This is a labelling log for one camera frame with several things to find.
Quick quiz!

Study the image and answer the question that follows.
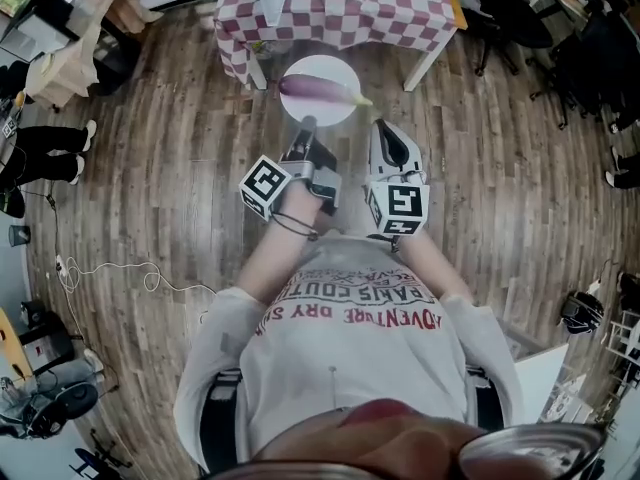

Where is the white floor cable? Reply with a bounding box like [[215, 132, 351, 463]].
[[55, 255, 219, 325]]

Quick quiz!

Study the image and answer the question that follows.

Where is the red white checkered tablecloth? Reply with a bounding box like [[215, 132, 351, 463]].
[[214, 0, 459, 90]]

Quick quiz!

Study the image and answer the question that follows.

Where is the black wrist band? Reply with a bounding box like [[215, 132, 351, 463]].
[[271, 211, 321, 242]]

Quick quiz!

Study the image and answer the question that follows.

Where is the grey monitor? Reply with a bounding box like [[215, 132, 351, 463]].
[[0, 0, 84, 64]]

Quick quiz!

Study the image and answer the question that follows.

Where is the purple eggplant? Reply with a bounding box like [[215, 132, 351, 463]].
[[277, 73, 374, 109]]

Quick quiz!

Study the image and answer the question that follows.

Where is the black shoulder strap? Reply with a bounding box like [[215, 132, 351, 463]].
[[199, 370, 244, 472], [466, 366, 505, 432]]

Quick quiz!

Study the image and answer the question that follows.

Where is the white round plate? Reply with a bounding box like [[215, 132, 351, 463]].
[[278, 54, 362, 128]]

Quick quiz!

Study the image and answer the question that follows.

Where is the white legged table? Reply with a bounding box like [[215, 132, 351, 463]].
[[246, 0, 469, 93]]

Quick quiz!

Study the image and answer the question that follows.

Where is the white side table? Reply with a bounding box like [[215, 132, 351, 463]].
[[513, 342, 571, 424]]

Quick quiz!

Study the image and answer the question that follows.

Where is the black mesh waste bin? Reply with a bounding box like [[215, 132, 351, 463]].
[[7, 223, 32, 248]]

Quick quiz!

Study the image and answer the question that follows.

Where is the black box cabinet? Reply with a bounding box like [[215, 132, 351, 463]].
[[18, 309, 77, 375]]

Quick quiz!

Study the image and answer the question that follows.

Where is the beige cloth covered table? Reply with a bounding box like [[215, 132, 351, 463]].
[[23, 27, 104, 110]]

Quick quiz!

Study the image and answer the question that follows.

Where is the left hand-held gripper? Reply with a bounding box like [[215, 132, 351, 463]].
[[238, 114, 344, 221]]

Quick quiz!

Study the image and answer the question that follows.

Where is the black office chair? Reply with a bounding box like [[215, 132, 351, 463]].
[[529, 10, 640, 132], [472, 0, 557, 78]]

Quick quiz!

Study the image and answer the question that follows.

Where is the person's face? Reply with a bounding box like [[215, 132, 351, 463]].
[[249, 397, 501, 480]]

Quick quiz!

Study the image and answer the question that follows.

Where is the person's white printed shirt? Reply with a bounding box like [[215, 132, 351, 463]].
[[172, 235, 526, 474]]

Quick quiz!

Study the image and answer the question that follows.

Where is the black backpack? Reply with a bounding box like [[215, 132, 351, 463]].
[[559, 290, 606, 335]]

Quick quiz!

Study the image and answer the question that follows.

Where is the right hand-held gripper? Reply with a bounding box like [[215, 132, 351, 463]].
[[366, 117, 431, 237]]

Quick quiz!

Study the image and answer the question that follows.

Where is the yellow wooden table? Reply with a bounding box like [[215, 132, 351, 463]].
[[0, 306, 35, 380]]

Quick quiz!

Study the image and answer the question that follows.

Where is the person's left forearm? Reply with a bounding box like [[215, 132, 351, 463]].
[[234, 185, 329, 305]]

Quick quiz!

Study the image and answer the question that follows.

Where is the person's right forearm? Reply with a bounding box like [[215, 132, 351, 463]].
[[396, 227, 476, 305]]

